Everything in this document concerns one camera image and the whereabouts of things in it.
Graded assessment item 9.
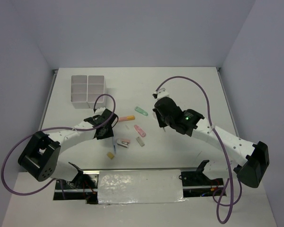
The pink mini stapler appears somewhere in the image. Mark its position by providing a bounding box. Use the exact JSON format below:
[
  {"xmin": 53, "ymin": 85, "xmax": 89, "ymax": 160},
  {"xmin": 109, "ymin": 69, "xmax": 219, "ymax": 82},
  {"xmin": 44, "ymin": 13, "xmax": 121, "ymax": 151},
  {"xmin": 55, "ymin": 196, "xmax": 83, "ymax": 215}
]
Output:
[{"xmin": 116, "ymin": 139, "xmax": 130, "ymax": 148}]

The white compartment organizer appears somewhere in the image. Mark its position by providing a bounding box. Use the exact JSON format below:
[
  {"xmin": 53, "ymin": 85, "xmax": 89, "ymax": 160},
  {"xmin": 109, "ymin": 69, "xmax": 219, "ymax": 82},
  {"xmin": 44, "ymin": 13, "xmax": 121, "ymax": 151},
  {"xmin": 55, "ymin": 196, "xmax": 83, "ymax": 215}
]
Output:
[
  {"xmin": 87, "ymin": 75, "xmax": 107, "ymax": 109},
  {"xmin": 71, "ymin": 75, "xmax": 89, "ymax": 109}
]

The yellow eraser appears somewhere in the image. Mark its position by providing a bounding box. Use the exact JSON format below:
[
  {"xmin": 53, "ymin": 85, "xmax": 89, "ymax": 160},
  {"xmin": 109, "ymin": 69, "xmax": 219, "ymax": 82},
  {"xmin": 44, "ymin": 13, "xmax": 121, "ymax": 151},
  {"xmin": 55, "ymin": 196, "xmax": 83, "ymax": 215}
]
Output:
[{"xmin": 107, "ymin": 152, "xmax": 115, "ymax": 159}]

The grey white eraser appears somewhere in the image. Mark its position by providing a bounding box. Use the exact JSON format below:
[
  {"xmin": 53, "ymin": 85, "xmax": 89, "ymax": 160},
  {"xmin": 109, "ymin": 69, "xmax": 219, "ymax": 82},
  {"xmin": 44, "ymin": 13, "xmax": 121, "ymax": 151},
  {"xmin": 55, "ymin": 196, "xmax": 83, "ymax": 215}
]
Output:
[{"xmin": 136, "ymin": 137, "xmax": 145, "ymax": 147}]

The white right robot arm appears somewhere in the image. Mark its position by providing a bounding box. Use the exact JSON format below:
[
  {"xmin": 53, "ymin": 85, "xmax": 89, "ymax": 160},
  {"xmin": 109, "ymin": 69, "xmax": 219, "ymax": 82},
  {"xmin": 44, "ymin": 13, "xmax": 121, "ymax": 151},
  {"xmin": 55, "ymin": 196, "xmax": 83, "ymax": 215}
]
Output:
[{"xmin": 153, "ymin": 97, "xmax": 269, "ymax": 188}]

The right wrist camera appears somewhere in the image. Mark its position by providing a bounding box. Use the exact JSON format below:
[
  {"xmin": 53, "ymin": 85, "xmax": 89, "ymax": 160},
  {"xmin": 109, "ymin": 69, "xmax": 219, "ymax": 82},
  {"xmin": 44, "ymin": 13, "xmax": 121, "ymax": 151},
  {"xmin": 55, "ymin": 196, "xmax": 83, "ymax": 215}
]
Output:
[{"xmin": 152, "ymin": 87, "xmax": 169, "ymax": 100}]

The blue ballpoint pen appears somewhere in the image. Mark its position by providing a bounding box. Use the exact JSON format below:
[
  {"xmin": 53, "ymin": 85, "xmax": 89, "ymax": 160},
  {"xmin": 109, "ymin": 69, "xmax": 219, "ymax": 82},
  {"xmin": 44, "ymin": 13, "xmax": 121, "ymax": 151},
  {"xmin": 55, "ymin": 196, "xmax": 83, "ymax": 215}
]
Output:
[{"xmin": 112, "ymin": 137, "xmax": 116, "ymax": 155}]

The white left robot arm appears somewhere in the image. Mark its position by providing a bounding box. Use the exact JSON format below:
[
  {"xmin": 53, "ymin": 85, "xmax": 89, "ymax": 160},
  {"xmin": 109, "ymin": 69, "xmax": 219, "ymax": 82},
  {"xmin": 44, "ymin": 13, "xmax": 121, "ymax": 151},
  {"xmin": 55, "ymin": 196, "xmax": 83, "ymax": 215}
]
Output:
[{"xmin": 18, "ymin": 107, "xmax": 118, "ymax": 189}]

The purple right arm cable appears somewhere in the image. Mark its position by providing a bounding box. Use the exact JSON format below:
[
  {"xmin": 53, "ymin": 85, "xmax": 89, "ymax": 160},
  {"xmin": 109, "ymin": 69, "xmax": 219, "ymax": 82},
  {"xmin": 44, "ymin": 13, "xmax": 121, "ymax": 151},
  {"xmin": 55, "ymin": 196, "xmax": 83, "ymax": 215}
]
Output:
[{"xmin": 155, "ymin": 76, "xmax": 243, "ymax": 224}]

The pink orange highlighter pen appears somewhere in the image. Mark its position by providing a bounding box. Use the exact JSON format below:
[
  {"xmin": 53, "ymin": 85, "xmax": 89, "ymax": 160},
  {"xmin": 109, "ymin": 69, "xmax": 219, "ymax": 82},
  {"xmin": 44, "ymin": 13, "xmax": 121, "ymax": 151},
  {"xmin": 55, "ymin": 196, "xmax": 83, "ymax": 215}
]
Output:
[{"xmin": 118, "ymin": 115, "xmax": 135, "ymax": 122}]

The right white compartment organizer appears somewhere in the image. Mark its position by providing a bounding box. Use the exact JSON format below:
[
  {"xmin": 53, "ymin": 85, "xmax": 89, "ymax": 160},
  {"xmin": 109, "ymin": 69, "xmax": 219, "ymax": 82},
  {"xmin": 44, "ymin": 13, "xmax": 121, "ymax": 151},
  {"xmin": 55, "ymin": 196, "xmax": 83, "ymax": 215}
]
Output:
[{"xmin": 87, "ymin": 75, "xmax": 107, "ymax": 109}]

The left white compartment organizer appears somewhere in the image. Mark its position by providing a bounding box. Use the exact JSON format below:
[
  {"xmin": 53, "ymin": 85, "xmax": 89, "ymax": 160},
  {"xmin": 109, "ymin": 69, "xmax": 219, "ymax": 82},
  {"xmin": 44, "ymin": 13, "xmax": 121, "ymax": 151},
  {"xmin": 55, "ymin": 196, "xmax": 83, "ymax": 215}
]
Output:
[{"xmin": 71, "ymin": 75, "xmax": 89, "ymax": 109}]

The silver foil covered panel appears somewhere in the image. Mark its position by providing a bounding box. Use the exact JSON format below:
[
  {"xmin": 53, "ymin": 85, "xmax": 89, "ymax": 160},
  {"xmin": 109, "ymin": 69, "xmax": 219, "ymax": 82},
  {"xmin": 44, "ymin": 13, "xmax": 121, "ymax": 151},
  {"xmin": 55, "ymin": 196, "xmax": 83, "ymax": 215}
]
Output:
[{"xmin": 98, "ymin": 169, "xmax": 184, "ymax": 204}]

